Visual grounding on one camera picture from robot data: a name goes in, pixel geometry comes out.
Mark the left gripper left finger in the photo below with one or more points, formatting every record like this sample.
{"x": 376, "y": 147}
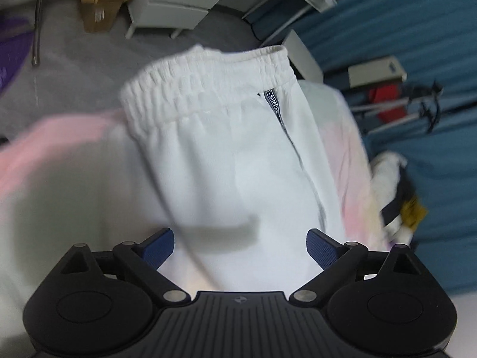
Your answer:
{"x": 139, "y": 263}

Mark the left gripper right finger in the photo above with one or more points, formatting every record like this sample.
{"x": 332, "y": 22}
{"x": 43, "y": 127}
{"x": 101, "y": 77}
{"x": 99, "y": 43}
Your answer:
{"x": 340, "y": 263}

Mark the white sweatpants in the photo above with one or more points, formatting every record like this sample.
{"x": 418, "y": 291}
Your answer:
{"x": 241, "y": 169}

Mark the pile of clothes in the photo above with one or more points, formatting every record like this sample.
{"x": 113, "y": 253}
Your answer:
{"x": 396, "y": 196}

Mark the red cloth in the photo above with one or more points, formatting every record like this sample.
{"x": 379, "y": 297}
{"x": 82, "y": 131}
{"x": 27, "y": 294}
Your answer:
{"x": 387, "y": 93}

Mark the tripod stand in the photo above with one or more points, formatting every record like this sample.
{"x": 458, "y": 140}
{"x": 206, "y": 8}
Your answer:
{"x": 420, "y": 102}

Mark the grey panel chair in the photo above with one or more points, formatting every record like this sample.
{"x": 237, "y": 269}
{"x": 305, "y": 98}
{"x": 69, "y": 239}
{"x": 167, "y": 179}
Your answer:
{"x": 371, "y": 73}

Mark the white flat board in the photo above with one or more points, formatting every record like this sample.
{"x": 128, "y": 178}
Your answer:
{"x": 301, "y": 58}

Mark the blue curtain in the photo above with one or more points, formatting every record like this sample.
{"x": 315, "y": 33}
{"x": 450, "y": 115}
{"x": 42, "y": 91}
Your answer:
{"x": 435, "y": 43}

